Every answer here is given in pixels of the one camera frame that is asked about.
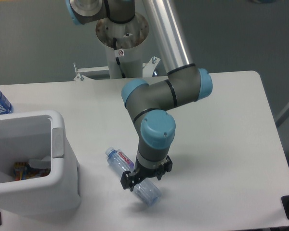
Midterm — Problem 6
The white plastic wrapper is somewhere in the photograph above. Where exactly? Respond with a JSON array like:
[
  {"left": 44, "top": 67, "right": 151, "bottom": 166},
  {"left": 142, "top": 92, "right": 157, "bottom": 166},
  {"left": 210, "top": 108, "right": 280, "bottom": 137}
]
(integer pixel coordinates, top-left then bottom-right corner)
[{"left": 28, "top": 155, "right": 51, "bottom": 169}]

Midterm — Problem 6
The clear plastic bottle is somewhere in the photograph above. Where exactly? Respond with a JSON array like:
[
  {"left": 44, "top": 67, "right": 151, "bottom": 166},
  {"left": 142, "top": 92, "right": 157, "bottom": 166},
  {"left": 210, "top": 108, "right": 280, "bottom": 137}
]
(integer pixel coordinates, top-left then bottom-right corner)
[{"left": 105, "top": 147, "right": 162, "bottom": 206}]

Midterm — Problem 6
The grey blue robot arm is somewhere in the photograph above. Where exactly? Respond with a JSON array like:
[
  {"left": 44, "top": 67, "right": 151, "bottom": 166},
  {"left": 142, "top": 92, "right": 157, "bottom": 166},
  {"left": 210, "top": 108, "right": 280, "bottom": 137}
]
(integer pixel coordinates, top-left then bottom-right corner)
[{"left": 66, "top": 0, "right": 213, "bottom": 190}]

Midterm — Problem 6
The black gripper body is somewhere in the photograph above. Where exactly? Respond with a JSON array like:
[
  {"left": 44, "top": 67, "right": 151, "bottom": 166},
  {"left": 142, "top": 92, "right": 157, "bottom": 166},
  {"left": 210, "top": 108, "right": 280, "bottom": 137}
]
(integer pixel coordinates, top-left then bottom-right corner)
[{"left": 134, "top": 160, "right": 164, "bottom": 180}]

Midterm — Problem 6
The white plastic trash can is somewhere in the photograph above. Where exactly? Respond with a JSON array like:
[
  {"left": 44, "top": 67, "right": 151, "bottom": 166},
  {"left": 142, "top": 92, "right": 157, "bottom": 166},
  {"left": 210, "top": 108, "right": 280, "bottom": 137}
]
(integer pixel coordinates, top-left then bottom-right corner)
[{"left": 0, "top": 110, "right": 81, "bottom": 216}]

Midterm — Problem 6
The white metal frame bracket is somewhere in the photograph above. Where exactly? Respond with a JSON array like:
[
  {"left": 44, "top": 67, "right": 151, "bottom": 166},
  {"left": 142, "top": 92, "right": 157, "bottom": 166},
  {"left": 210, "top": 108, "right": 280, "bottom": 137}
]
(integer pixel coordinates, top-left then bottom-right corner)
[{"left": 73, "top": 56, "right": 161, "bottom": 81}]

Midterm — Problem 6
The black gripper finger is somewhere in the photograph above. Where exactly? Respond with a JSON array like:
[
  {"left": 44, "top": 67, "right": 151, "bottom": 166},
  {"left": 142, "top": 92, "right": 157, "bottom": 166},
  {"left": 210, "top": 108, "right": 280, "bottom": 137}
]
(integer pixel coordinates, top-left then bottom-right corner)
[
  {"left": 120, "top": 169, "right": 145, "bottom": 192},
  {"left": 156, "top": 156, "right": 173, "bottom": 180}
]

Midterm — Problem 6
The black cable on pedestal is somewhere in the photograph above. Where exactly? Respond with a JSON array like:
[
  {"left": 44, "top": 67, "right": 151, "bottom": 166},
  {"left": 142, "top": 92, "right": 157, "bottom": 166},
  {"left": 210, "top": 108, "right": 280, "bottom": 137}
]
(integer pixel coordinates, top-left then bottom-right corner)
[{"left": 112, "top": 37, "right": 126, "bottom": 79}]

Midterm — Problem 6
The colourful snack wrapper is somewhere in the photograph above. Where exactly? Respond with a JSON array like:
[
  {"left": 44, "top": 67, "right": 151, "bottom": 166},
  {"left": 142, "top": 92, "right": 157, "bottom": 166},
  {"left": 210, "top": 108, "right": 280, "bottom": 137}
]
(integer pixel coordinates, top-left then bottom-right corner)
[{"left": 13, "top": 162, "right": 51, "bottom": 181}]

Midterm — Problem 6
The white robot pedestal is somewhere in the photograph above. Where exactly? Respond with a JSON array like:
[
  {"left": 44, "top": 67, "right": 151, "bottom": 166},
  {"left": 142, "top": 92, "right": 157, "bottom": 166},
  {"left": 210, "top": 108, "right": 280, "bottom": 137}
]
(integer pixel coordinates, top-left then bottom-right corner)
[{"left": 95, "top": 13, "right": 149, "bottom": 79}]

